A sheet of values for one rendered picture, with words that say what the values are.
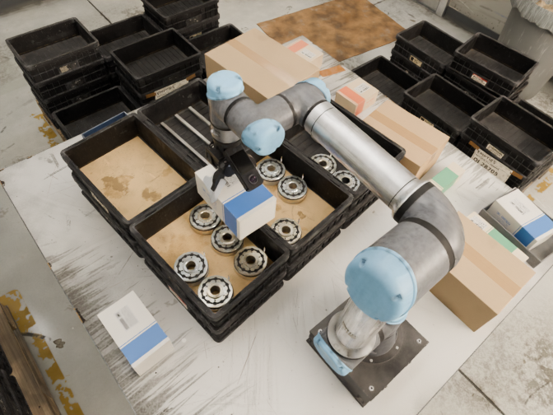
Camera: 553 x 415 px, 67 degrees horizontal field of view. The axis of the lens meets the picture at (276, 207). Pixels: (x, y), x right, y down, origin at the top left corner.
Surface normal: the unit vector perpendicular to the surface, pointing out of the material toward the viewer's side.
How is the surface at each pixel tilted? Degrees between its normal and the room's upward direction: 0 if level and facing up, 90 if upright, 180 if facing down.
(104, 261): 0
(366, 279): 83
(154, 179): 0
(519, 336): 0
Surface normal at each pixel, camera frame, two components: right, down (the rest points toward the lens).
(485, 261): 0.06, -0.57
